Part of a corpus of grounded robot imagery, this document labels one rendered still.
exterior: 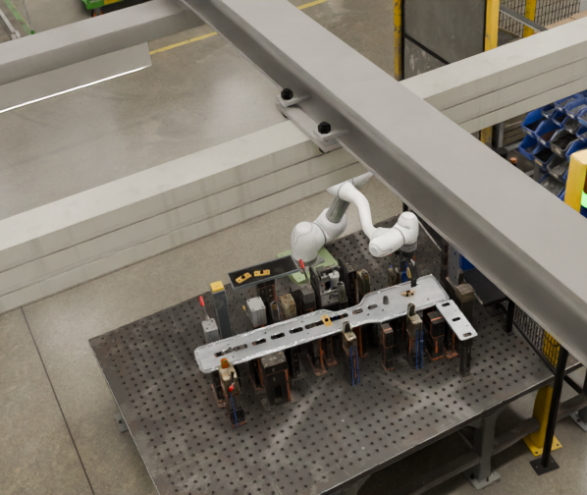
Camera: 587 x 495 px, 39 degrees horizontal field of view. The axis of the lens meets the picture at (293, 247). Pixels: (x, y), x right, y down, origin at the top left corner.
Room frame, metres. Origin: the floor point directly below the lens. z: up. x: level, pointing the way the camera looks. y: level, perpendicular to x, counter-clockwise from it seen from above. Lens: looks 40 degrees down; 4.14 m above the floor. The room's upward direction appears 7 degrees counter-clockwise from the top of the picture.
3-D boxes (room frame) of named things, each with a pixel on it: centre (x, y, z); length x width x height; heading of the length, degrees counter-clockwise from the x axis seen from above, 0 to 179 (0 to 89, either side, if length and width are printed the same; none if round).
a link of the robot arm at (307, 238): (3.95, -0.08, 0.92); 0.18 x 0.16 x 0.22; 125
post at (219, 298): (3.35, 0.43, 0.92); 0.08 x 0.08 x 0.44; 15
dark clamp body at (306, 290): (3.34, -0.05, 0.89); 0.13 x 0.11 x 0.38; 15
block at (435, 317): (3.11, -0.70, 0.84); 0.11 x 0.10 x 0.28; 15
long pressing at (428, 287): (3.14, -0.11, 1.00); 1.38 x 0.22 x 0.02; 105
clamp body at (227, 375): (2.83, 0.39, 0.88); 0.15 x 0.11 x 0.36; 15
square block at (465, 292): (3.22, -0.88, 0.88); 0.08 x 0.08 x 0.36; 15
